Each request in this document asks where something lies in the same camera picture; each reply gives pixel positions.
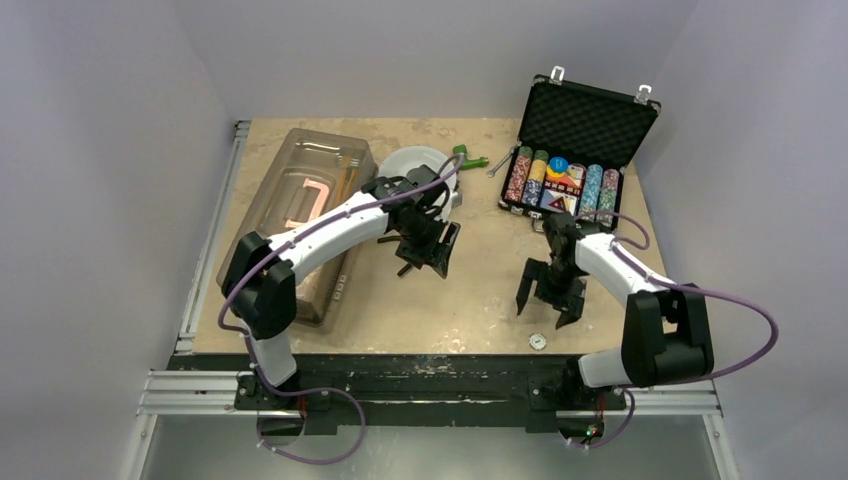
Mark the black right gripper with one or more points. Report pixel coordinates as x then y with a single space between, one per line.
555 285

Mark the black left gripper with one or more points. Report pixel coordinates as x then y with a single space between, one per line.
420 256

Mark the white poker chip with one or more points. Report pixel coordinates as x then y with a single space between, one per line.
537 341

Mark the yellow dealer button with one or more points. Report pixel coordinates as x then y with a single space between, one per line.
559 178

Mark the clear round disc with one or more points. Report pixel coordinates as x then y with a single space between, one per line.
577 173

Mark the blue poker button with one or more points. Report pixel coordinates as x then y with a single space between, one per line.
557 166

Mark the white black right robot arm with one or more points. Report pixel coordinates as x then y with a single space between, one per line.
666 335

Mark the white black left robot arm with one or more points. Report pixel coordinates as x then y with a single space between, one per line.
261 282

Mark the black poker set case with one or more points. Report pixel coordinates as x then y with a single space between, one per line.
585 125

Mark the silver wrench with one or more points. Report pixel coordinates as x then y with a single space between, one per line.
506 159

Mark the red poker chip row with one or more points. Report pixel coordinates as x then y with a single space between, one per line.
518 174

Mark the yellow blue chip row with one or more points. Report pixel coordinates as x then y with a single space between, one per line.
535 178

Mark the grey filament spool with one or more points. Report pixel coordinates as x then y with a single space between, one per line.
402 161

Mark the light blue chip row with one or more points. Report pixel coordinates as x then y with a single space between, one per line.
591 192

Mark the clear brown plastic storage box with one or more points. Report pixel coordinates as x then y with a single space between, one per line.
312 173

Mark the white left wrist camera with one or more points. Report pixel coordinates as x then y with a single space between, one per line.
456 199

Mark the green hose fitting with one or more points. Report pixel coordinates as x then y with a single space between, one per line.
469 162

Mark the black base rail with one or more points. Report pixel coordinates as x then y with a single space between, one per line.
527 391

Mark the aluminium frame rail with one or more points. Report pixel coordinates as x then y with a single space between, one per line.
186 392

